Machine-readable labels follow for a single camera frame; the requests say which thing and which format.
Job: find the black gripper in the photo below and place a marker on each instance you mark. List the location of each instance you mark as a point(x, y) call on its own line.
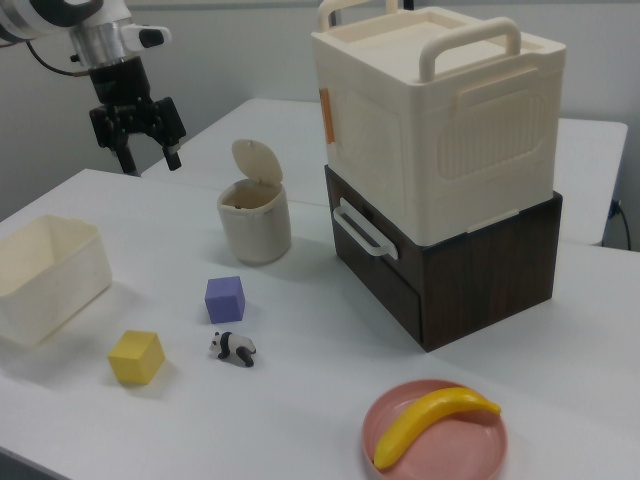
point(122, 90)

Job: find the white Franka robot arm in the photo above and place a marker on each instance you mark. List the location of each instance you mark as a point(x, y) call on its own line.
point(30, 25)

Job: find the cream trash bin with lid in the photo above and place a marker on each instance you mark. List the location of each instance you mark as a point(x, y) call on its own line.
point(255, 235)

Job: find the purple foam cube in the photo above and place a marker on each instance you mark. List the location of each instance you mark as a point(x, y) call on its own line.
point(225, 300)

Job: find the white plastic storage container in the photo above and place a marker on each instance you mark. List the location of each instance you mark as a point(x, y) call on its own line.
point(50, 300)

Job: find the yellow foam cube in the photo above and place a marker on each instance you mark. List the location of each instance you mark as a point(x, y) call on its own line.
point(135, 360)

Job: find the small panda figurine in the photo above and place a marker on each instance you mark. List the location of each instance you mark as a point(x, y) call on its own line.
point(232, 345)

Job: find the cream plastic storage cabinet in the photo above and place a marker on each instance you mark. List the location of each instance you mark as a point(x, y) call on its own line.
point(475, 100)

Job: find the dark brown wooden drawer box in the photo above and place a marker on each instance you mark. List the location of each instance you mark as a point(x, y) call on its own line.
point(490, 280)

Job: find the yellow toy banana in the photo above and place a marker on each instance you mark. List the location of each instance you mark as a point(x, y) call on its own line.
point(415, 425)

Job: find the pink plate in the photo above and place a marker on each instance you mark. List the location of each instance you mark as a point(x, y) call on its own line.
point(450, 445)

